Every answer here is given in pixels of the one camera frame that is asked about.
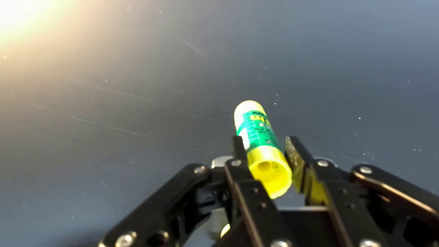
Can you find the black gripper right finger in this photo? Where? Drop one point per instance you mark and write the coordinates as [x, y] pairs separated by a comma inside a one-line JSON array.
[[366, 206]]

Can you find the green yellow glue stick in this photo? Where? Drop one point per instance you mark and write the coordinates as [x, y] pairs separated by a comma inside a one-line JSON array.
[[266, 158]]

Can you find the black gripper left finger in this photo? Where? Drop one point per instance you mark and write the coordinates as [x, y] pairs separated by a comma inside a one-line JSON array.
[[227, 195]]

